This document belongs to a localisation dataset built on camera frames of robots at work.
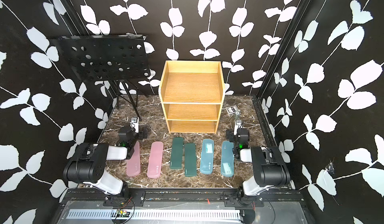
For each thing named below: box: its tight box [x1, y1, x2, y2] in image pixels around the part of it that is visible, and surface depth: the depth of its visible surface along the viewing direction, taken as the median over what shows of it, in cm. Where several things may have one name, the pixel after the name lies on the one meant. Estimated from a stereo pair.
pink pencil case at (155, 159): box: [147, 141, 164, 178], surface depth 89 cm
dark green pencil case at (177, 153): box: [170, 137, 184, 169], surface depth 90 cm
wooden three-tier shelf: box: [158, 60, 226, 134], surface depth 89 cm
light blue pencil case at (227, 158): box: [221, 140, 234, 177], surface depth 88 cm
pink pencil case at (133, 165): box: [126, 140, 141, 177], surface depth 84 cm
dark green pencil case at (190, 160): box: [184, 143, 197, 177], surface depth 90 cm
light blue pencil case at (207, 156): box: [200, 138, 215, 175], surface depth 90 cm
